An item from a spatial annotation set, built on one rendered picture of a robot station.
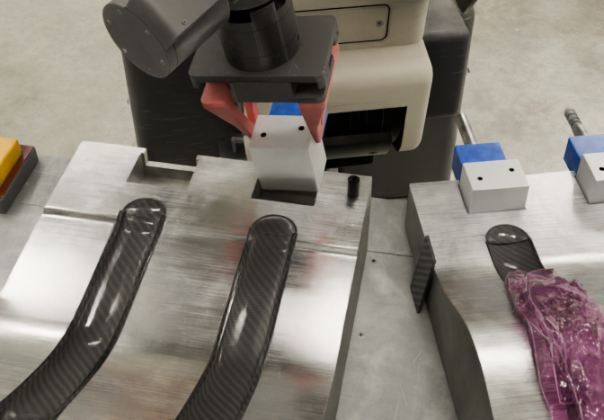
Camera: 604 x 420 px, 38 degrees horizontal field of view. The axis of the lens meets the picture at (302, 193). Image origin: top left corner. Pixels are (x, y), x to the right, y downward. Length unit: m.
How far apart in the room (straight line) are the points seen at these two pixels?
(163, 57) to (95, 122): 1.74
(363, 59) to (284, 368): 0.50
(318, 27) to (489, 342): 0.26
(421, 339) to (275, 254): 0.15
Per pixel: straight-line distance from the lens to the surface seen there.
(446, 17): 1.23
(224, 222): 0.72
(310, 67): 0.64
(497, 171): 0.79
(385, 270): 0.80
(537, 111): 2.34
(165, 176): 0.80
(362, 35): 1.04
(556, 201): 0.81
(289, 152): 0.70
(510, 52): 2.54
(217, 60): 0.66
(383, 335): 0.76
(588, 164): 0.82
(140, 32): 0.56
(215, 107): 0.67
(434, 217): 0.78
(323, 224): 0.71
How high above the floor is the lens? 1.40
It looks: 43 degrees down
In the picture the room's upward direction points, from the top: straight up
